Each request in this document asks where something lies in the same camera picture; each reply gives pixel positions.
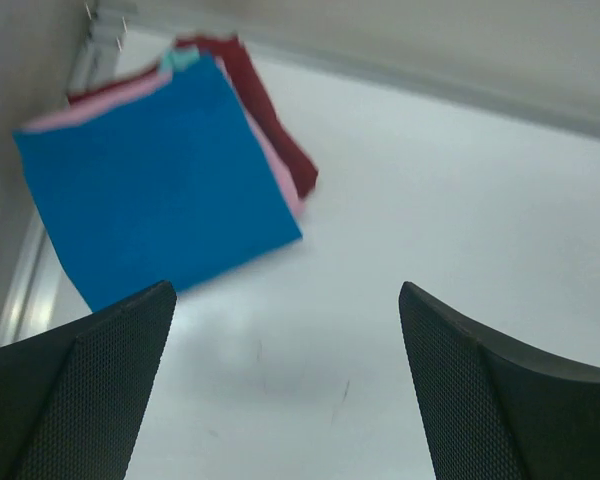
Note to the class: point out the teal folded t shirt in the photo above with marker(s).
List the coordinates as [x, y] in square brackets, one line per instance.
[178, 59]

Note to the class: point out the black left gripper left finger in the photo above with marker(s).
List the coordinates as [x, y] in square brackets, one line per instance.
[72, 399]

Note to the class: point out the dark red folded t shirt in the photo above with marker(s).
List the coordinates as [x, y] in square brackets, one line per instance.
[253, 95]

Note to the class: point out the pink folded t shirt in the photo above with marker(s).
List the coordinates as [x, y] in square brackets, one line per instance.
[143, 85]

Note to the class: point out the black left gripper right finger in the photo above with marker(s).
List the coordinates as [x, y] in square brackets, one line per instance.
[494, 407]

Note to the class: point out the blue t shirt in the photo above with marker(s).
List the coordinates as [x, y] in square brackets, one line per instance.
[172, 186]

